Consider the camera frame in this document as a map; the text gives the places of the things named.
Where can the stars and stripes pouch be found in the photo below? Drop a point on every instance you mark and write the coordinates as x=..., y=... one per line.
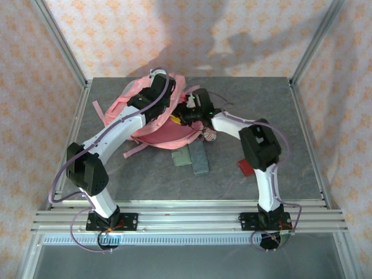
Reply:
x=210, y=135

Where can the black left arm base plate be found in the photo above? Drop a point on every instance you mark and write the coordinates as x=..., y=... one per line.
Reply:
x=130, y=222

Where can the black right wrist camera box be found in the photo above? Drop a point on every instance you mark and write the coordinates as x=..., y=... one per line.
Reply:
x=186, y=114

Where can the aluminium side rail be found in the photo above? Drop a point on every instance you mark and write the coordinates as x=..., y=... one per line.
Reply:
x=78, y=116
x=310, y=145

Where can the aluminium corner post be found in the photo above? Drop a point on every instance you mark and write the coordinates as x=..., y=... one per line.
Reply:
x=63, y=46
x=314, y=43

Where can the black semicircular base cover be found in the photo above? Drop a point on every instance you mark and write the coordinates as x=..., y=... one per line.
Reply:
x=112, y=247
x=273, y=245

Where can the red box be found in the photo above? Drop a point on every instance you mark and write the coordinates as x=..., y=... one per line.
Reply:
x=245, y=168

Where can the pink school backpack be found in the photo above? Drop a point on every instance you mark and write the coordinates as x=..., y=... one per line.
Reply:
x=174, y=135

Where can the aluminium mounting rail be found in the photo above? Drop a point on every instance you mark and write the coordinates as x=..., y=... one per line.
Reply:
x=189, y=221

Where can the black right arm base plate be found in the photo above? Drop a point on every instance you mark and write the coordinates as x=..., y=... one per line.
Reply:
x=247, y=222

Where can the grey-blue pencil case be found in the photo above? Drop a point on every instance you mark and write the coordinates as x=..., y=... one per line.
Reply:
x=199, y=158

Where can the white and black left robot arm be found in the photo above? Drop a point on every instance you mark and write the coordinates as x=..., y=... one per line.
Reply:
x=116, y=130

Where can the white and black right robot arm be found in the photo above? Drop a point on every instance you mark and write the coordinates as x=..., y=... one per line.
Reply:
x=229, y=125

